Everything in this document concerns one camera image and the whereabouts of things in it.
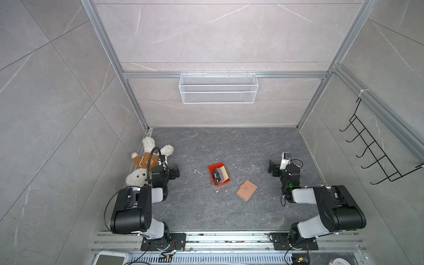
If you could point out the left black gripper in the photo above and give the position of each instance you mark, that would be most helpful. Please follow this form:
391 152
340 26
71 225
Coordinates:
173 171

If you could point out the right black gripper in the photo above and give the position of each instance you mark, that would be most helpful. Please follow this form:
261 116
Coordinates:
276 168

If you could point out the tan leather card holder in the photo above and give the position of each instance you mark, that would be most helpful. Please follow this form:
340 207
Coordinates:
246 191

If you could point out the red plastic tray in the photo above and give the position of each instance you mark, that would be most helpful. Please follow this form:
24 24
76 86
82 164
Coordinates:
218 166

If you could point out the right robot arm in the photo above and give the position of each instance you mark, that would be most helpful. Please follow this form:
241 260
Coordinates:
338 211

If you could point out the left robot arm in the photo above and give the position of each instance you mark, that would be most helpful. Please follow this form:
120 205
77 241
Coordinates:
132 213

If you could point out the white teddy bear brown shirt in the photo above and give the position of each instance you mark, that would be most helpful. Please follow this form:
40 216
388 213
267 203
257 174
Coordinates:
144 162

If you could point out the white tablet device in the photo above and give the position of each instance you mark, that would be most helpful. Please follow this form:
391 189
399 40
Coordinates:
112 258

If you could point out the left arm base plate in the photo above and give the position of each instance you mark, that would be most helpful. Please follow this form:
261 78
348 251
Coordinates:
175 241

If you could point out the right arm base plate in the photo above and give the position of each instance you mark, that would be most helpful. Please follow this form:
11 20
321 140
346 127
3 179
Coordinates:
288 241

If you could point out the white wire mesh basket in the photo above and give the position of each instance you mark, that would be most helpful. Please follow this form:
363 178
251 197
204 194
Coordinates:
218 88

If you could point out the aluminium rail frame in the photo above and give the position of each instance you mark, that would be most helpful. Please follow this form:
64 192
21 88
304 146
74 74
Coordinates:
232 248

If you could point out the black wire hook rack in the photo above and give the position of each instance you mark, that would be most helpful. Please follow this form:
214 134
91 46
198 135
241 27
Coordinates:
380 157

